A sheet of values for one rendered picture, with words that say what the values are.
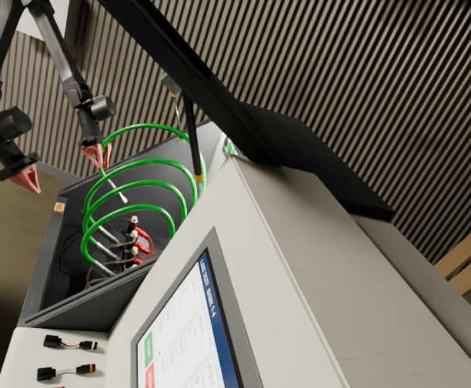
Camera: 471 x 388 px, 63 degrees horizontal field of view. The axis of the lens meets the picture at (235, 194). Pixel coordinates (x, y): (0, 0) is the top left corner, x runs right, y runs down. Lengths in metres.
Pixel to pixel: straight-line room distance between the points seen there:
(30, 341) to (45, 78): 2.63
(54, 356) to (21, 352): 0.07
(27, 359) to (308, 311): 0.74
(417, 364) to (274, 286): 0.19
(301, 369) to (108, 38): 2.91
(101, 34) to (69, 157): 1.05
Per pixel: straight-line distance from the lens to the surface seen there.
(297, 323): 0.49
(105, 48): 3.20
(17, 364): 1.06
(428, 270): 0.97
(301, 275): 0.53
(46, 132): 3.60
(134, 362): 0.89
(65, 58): 1.46
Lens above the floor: 1.83
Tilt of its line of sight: 25 degrees down
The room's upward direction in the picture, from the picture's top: 22 degrees clockwise
